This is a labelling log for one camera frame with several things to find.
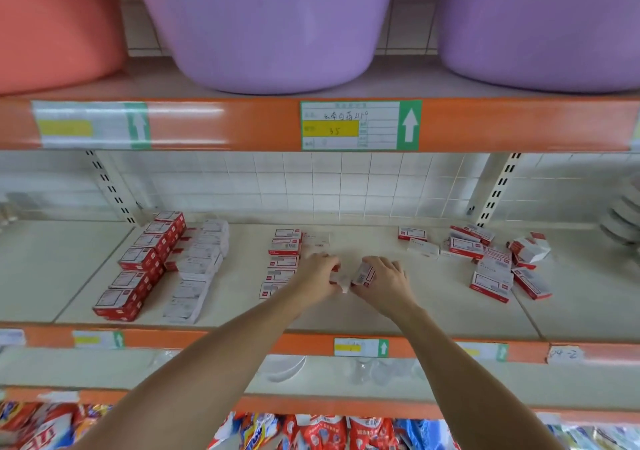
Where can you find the small price label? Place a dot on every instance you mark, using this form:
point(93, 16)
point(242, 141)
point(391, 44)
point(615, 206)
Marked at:
point(11, 337)
point(98, 339)
point(360, 347)
point(483, 351)

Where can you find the white shelf with orange edges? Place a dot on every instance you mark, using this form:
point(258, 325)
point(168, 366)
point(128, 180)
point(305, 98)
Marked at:
point(60, 265)

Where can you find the large label with green arrow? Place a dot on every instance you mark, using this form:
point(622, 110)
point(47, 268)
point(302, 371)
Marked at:
point(360, 126)
point(90, 125)

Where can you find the person's right hand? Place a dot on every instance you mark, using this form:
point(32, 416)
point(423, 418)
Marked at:
point(388, 287)

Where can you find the person's right forearm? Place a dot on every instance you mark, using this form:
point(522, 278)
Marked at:
point(470, 385)

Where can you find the pile of small colourful packets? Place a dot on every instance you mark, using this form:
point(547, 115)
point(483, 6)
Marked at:
point(320, 433)

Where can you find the purple plastic basin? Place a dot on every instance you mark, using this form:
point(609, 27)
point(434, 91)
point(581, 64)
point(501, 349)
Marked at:
point(260, 20)
point(540, 20)

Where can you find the person's left forearm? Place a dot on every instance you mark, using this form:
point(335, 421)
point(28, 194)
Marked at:
point(200, 375)

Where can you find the person's left hand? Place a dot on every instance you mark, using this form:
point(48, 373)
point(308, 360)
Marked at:
point(312, 280)

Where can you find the orange plastic basin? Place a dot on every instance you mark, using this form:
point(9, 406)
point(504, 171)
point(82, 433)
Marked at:
point(55, 20)

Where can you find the white handwritten label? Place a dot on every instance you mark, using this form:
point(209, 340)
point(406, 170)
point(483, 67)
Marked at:
point(565, 354)

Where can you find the stacks of wrapped containers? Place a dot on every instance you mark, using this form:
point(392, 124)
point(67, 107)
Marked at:
point(622, 215)

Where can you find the cluster of clear glasses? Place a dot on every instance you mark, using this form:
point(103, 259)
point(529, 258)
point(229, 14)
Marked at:
point(385, 371)

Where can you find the white perforated shelf upright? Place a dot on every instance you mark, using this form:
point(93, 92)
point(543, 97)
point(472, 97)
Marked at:
point(495, 190)
point(112, 187)

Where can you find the pile of red white boxes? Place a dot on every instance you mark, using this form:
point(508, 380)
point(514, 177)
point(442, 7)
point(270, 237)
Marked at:
point(490, 285)

